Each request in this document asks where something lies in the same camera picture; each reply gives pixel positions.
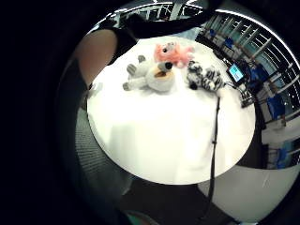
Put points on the pink plush toy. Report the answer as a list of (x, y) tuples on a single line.
[(175, 53)]

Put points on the white plush dog toy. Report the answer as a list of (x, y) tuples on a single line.
[(156, 79)]

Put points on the zebra striped plush toy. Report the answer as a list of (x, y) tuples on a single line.
[(207, 78)]

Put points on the laptop with blue screen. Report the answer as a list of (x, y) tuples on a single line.
[(236, 73)]

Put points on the blue chair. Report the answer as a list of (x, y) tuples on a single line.
[(258, 74), (276, 107)]

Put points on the black keyboard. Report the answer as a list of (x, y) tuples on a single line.
[(247, 98)]

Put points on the the person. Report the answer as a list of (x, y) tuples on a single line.
[(93, 150)]

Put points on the white side table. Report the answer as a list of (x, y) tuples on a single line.
[(250, 193)]

